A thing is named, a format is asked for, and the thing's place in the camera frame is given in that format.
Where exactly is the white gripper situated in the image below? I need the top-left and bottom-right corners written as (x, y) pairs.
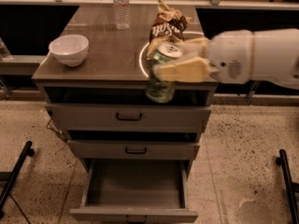
top-left (152, 30), bottom-right (253, 84)

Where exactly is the black left stand leg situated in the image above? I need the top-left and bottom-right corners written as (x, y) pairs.
top-left (0, 141), bottom-right (35, 217)

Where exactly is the grey open bottom drawer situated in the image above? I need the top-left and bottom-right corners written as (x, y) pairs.
top-left (70, 160), bottom-right (198, 224)

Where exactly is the clear plastic water bottle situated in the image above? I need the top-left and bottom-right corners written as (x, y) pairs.
top-left (113, 0), bottom-right (130, 30)

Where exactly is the black right stand leg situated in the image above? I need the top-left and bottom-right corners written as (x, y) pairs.
top-left (276, 149), bottom-right (299, 224)

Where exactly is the white bowl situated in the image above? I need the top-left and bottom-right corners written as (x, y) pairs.
top-left (49, 35), bottom-right (89, 66)

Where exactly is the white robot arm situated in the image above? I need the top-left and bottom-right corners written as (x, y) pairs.
top-left (152, 28), bottom-right (299, 90)

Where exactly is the brown yellow chip bag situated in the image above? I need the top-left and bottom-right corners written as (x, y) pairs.
top-left (147, 0), bottom-right (192, 60)

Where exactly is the green soda can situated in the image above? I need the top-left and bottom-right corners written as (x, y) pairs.
top-left (146, 42), bottom-right (182, 104)

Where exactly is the grey top drawer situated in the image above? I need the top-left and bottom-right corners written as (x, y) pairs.
top-left (46, 104), bottom-right (210, 133)

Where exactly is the grey middle drawer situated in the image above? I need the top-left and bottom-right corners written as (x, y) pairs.
top-left (67, 140), bottom-right (199, 161)

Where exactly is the black stand leg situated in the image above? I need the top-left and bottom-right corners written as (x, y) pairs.
top-left (276, 149), bottom-right (299, 224)
top-left (0, 141), bottom-right (35, 217)

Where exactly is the grey drawer cabinet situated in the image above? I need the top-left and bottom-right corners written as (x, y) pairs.
top-left (33, 6), bottom-right (217, 166)

